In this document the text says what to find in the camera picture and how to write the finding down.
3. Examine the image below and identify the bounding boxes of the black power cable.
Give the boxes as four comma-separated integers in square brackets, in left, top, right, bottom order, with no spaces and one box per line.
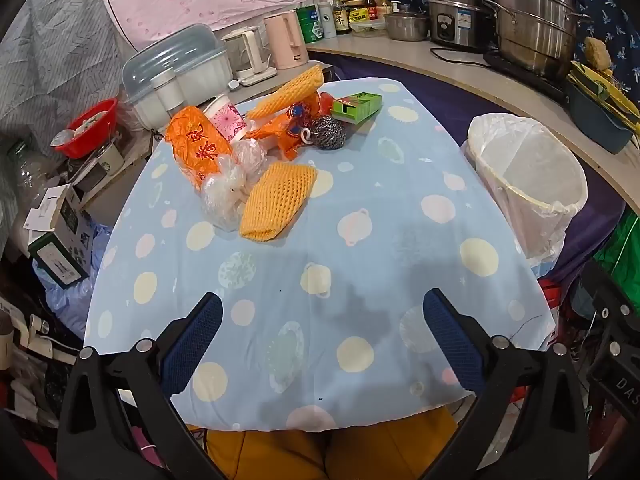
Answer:
[430,46,501,67]

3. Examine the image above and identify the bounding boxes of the clear plastic bag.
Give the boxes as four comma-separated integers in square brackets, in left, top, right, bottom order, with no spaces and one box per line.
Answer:
[200,137,271,233]

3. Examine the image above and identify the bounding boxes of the green plastic bag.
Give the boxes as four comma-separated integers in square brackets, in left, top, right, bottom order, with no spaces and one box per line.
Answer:
[592,210,640,306]

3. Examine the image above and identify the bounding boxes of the blue dotted tablecloth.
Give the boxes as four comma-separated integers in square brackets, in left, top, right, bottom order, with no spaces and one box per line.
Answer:
[82,76,558,433]

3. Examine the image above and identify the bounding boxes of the blue plastic bag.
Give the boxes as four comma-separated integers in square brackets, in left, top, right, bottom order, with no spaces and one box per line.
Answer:
[32,225,113,341]

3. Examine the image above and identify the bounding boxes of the pink paper cup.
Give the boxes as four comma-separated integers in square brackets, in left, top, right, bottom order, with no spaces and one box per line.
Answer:
[202,94,251,143]

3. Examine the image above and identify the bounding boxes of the steel wool scrubber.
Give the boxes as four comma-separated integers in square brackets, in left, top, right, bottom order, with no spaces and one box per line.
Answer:
[300,115,348,152]

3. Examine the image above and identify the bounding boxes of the orange plastic bag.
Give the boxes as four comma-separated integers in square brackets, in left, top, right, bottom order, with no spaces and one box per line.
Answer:
[166,106,235,192]

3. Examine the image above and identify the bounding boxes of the red plastic basin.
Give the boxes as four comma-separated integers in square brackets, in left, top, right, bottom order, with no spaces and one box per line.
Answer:
[52,97,119,159]

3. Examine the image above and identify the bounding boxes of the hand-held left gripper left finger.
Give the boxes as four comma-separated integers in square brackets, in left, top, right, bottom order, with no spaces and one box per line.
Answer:
[56,292,226,480]

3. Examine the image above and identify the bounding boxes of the green tin can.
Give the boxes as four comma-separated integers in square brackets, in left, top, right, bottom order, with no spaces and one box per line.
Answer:
[295,4,323,44]

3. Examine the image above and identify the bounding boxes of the lidded plastic dish rack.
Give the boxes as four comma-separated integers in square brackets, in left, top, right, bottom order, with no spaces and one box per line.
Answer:
[121,23,233,131]

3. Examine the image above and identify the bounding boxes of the stack of yellow blue basins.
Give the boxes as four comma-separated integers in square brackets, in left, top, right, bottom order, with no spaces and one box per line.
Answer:
[565,60,640,156]

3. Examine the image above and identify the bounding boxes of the person's yellow pants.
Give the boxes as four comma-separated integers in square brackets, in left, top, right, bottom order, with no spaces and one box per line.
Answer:
[187,405,461,480]

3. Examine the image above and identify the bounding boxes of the grey patterned cloth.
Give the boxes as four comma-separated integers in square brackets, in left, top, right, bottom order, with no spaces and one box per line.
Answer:
[0,0,136,136]

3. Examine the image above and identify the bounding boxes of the white lined trash bin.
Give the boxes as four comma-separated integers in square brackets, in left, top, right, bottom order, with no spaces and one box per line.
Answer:
[460,112,588,266]

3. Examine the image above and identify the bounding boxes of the black induction cooktop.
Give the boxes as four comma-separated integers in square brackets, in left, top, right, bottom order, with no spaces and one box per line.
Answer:
[482,52,568,103]

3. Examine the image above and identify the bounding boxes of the large steel steamer pot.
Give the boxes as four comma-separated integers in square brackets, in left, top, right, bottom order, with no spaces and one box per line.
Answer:
[482,0,593,80]

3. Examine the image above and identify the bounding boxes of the small steel pot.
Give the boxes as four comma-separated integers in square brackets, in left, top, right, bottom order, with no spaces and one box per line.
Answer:
[384,4,432,42]

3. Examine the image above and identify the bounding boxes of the steel rice cooker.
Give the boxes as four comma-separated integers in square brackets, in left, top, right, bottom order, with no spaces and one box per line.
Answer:
[426,0,496,52]

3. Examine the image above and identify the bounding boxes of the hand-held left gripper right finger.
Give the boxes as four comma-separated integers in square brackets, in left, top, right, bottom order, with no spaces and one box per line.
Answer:
[422,288,593,480]

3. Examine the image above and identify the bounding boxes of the white bottle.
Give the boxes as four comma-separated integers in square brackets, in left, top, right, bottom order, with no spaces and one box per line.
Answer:
[316,0,338,40]

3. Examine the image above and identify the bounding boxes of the dark sauce bottle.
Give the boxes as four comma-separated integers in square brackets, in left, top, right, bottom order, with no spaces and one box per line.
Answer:
[332,0,352,36]

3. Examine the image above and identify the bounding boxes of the orange foam net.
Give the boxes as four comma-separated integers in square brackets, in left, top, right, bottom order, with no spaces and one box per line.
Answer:
[246,64,325,121]
[239,161,318,242]

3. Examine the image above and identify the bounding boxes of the white electric kettle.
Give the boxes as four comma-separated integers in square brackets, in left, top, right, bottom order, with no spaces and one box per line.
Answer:
[221,26,278,87]

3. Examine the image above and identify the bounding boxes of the clear plastic bottle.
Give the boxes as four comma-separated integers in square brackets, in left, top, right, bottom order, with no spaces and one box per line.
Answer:
[0,140,46,221]

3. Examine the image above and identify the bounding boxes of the orange snack wrapper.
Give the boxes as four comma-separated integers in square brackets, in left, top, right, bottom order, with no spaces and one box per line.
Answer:
[247,101,323,158]

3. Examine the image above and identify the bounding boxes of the white cardboard box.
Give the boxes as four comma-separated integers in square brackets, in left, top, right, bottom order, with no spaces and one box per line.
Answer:
[27,210,93,291]

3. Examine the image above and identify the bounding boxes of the brown loofah sponge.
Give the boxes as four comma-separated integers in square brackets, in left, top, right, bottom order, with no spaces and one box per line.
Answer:
[584,36,613,72]

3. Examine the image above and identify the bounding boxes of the green cardboard box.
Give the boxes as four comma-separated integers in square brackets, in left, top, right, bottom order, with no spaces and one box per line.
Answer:
[331,92,383,125]

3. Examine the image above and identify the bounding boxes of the pink electric kettle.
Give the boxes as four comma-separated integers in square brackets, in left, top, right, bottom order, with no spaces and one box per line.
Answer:
[262,10,310,71]

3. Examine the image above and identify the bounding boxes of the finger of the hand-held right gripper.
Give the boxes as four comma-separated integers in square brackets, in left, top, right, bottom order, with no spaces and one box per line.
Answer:
[586,327,640,413]
[591,259,640,326]

